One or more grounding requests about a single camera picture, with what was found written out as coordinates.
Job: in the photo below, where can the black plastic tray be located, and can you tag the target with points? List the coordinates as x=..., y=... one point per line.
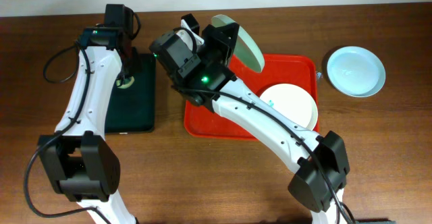
x=132, y=109

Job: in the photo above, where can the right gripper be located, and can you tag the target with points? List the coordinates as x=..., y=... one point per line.
x=222, y=35

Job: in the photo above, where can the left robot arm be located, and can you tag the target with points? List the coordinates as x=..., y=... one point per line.
x=76, y=158

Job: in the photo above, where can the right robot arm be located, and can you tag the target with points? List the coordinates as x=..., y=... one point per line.
x=197, y=62

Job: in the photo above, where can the light blue plate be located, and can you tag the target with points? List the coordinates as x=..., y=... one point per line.
x=356, y=71

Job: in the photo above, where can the mint green plate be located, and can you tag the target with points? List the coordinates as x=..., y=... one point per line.
x=246, y=50

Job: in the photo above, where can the red plastic tray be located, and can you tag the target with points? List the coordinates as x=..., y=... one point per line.
x=279, y=69

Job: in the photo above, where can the green yellow sponge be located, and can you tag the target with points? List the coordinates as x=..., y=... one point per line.
x=124, y=83

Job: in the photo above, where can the white plate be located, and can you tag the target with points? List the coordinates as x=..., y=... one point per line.
x=293, y=102

